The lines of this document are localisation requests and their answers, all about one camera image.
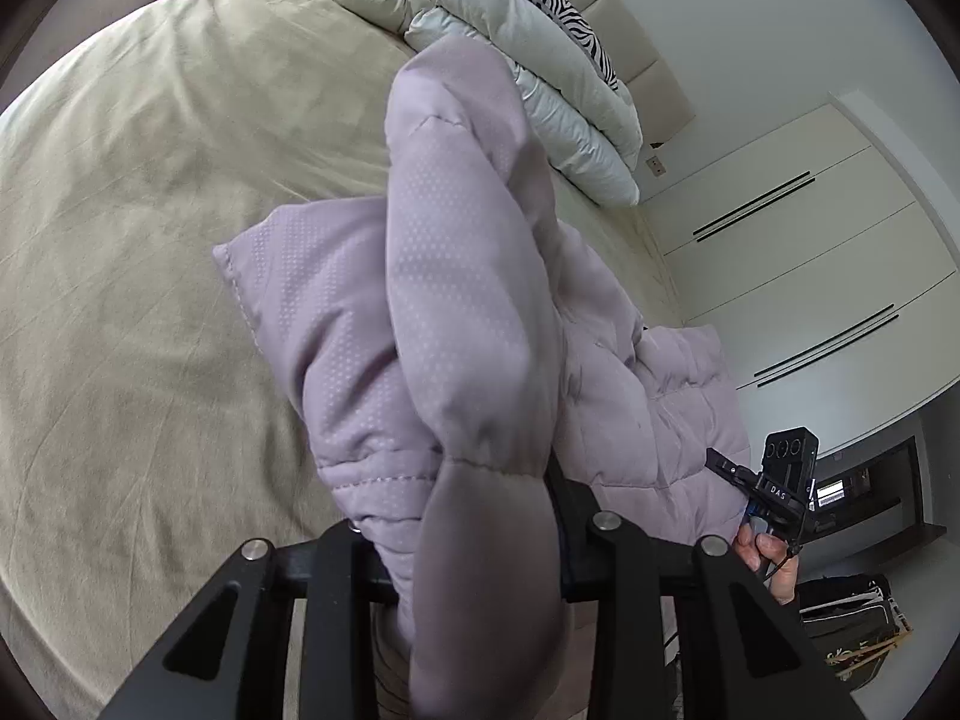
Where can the lilac puffer jacket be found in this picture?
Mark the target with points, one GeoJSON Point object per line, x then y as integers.
{"type": "Point", "coordinates": [465, 300]}

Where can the dark wall shelf unit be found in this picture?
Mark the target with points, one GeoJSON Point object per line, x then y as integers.
{"type": "Point", "coordinates": [870, 495]}

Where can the white folded duvet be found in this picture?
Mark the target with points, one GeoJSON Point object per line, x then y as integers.
{"type": "Point", "coordinates": [480, 0]}

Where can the bed with beige sheet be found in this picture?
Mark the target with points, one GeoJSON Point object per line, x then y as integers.
{"type": "Point", "coordinates": [150, 240]}

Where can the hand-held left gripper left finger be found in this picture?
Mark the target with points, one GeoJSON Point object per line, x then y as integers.
{"type": "Point", "coordinates": [337, 585]}

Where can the person's right hand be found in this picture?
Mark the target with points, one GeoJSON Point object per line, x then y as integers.
{"type": "Point", "coordinates": [780, 562]}

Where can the zebra print pillow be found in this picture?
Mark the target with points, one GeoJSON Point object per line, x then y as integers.
{"type": "Point", "coordinates": [555, 0]}

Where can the wall socket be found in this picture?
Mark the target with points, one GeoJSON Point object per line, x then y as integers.
{"type": "Point", "coordinates": [656, 163]}

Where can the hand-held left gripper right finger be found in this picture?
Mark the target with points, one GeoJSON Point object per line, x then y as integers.
{"type": "Point", "coordinates": [604, 562]}

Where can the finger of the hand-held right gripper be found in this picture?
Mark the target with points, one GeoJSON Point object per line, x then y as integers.
{"type": "Point", "coordinates": [729, 466]}

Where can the beige padded headboard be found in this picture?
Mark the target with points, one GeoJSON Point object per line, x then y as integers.
{"type": "Point", "coordinates": [637, 37]}

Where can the white wardrobe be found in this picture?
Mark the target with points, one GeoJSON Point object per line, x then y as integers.
{"type": "Point", "coordinates": [810, 240]}

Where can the dark bag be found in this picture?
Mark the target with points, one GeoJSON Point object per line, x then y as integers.
{"type": "Point", "coordinates": [855, 630]}

